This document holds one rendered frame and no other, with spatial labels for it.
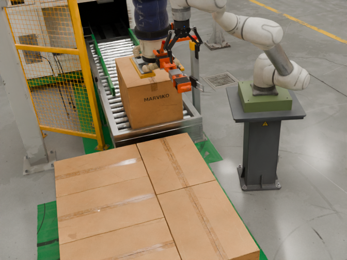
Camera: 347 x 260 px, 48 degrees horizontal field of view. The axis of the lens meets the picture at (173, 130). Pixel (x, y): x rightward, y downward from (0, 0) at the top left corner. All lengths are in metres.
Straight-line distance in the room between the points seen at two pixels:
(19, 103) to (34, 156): 0.55
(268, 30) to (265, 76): 0.66
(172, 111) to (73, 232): 1.20
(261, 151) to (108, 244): 1.45
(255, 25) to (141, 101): 1.08
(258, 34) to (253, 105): 0.73
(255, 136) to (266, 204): 0.55
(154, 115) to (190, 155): 0.45
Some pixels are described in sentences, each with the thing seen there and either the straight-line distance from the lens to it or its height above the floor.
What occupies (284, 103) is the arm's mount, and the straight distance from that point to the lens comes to 2.84.
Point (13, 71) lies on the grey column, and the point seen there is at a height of 0.95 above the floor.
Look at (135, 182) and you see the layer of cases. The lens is 2.56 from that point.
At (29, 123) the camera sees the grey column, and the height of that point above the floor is 0.47.
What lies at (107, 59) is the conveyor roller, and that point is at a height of 0.55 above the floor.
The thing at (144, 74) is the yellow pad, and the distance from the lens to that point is 2.47.
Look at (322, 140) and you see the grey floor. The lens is 3.97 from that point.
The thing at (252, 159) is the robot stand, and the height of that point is 0.29.
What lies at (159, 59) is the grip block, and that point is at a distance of 2.31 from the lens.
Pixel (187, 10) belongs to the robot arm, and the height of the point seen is 1.66.
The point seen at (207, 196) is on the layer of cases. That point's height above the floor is 0.54.
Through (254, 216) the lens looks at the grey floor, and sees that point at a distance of 3.07.
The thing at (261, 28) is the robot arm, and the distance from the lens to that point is 2.21.
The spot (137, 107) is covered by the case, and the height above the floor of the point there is 0.78.
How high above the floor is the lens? 2.17
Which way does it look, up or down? 33 degrees down
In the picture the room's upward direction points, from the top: 5 degrees counter-clockwise
